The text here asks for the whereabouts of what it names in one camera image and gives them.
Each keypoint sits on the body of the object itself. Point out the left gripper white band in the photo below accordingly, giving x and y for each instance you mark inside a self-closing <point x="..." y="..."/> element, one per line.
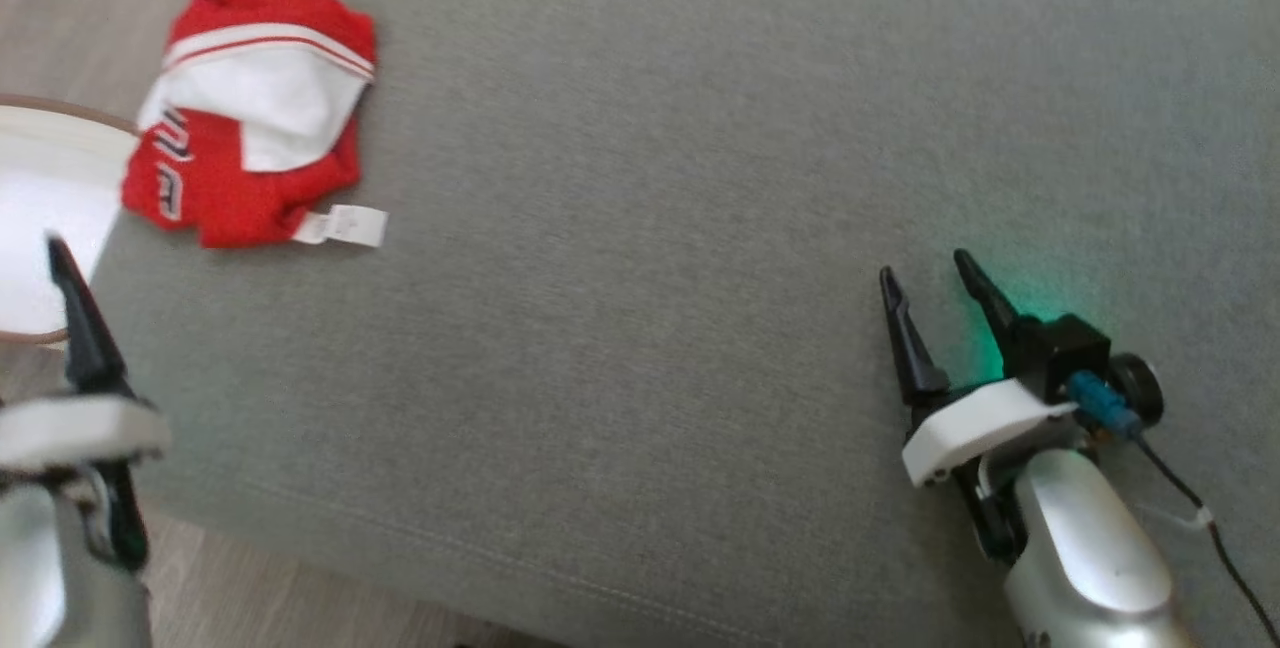
<point x="80" y="428"/>

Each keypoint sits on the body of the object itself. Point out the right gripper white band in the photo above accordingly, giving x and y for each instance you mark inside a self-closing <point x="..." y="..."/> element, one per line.
<point x="980" y="428"/>

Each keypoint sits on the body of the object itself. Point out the red and white garment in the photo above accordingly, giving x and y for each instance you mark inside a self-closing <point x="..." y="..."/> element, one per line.
<point x="230" y="178"/>

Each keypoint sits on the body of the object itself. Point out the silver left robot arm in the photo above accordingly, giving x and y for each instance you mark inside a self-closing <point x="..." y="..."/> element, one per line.
<point x="40" y="578"/>

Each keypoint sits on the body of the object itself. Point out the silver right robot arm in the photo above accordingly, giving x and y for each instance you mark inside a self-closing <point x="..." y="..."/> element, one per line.
<point x="1090" y="558"/>

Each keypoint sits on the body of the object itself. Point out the white laundry basket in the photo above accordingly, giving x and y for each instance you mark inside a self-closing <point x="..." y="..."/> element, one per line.
<point x="45" y="198"/>

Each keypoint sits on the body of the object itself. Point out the grey fabric sofa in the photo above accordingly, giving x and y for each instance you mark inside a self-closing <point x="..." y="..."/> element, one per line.
<point x="650" y="278"/>

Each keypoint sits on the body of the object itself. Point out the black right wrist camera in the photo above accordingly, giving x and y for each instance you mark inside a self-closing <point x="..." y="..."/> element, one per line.
<point x="1070" y="353"/>

